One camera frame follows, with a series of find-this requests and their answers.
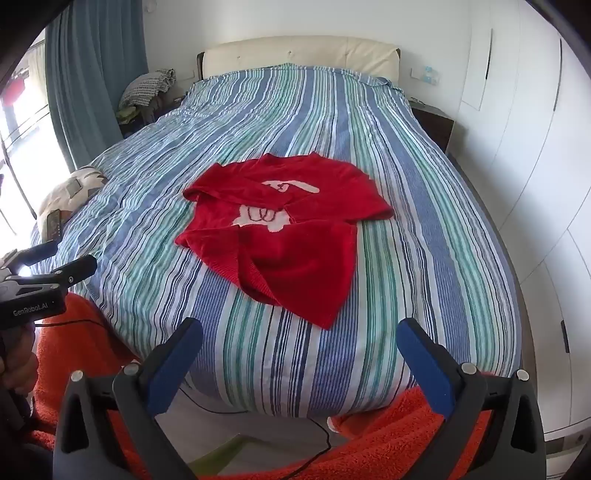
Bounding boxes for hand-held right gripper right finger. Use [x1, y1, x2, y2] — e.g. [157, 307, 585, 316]
[396, 318, 548, 480]

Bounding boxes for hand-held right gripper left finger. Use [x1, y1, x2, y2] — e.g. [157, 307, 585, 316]
[53, 318, 204, 480]

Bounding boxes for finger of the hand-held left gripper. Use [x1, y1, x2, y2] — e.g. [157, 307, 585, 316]
[7, 241, 60, 269]
[25, 255, 99, 292]

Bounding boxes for red knit sweater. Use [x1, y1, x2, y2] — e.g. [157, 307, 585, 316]
[174, 154, 394, 330]

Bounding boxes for pile of clothes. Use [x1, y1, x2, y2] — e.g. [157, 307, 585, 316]
[117, 69, 177, 125]

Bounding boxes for person's left hand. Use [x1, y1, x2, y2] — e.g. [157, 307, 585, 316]
[0, 323, 40, 394]

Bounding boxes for patterned cushion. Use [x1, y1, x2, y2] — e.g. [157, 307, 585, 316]
[37, 166, 109, 241]

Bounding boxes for orange fleece cloth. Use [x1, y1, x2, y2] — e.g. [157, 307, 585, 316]
[23, 293, 509, 480]

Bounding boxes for window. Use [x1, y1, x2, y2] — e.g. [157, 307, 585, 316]
[0, 46, 70, 241]

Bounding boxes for blue curtain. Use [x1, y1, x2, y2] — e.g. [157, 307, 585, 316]
[45, 0, 148, 171]

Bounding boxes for dark wooden nightstand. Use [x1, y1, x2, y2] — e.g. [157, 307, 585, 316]
[409, 102, 455, 153]

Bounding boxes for white wardrobe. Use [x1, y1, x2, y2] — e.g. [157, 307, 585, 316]
[445, 0, 591, 444]

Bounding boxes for bed with striped sheet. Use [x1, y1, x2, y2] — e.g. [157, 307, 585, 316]
[36, 62, 522, 418]

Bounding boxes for cream padded headboard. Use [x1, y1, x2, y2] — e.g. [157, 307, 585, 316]
[197, 35, 402, 88]

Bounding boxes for white wall outlet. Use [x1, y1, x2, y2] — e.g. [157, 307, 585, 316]
[411, 67, 441, 86]

